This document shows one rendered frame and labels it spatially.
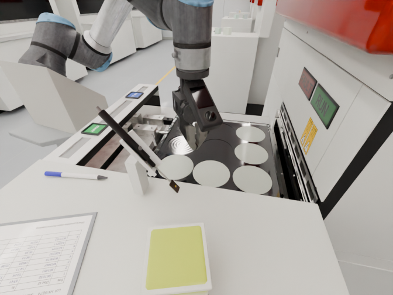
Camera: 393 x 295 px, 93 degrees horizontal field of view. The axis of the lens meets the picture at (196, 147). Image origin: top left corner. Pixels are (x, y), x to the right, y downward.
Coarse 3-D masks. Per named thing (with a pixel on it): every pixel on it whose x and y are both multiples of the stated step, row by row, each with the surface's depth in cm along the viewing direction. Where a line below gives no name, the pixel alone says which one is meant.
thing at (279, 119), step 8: (280, 112) 69; (280, 120) 65; (272, 128) 75; (280, 128) 63; (288, 136) 57; (280, 144) 65; (288, 144) 54; (280, 152) 62; (288, 152) 52; (280, 160) 59; (288, 160) 51; (296, 160) 48; (280, 168) 58; (296, 168) 46; (280, 176) 57; (288, 176) 53; (296, 176) 44; (288, 184) 51; (296, 184) 44; (304, 184) 42; (288, 192) 49; (296, 192) 43; (304, 192) 40; (304, 200) 39
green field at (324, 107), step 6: (318, 90) 41; (318, 96) 40; (324, 96) 38; (312, 102) 43; (318, 102) 40; (324, 102) 37; (330, 102) 35; (318, 108) 39; (324, 108) 37; (330, 108) 35; (324, 114) 37; (330, 114) 34; (324, 120) 36
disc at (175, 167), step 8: (168, 160) 54; (176, 160) 54; (184, 160) 54; (160, 168) 52; (168, 168) 52; (176, 168) 52; (184, 168) 52; (192, 168) 52; (168, 176) 50; (176, 176) 50; (184, 176) 49
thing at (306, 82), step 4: (304, 72) 50; (304, 76) 50; (308, 76) 47; (300, 80) 53; (304, 80) 50; (308, 80) 47; (312, 80) 44; (300, 84) 52; (304, 84) 49; (308, 84) 46; (312, 84) 44; (304, 88) 49; (308, 88) 46; (312, 88) 44; (308, 92) 46; (308, 96) 45
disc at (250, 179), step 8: (240, 168) 52; (248, 168) 52; (256, 168) 52; (240, 176) 50; (248, 176) 50; (256, 176) 50; (264, 176) 50; (240, 184) 47; (248, 184) 47; (256, 184) 47; (264, 184) 47; (248, 192) 46; (256, 192) 46; (264, 192) 46
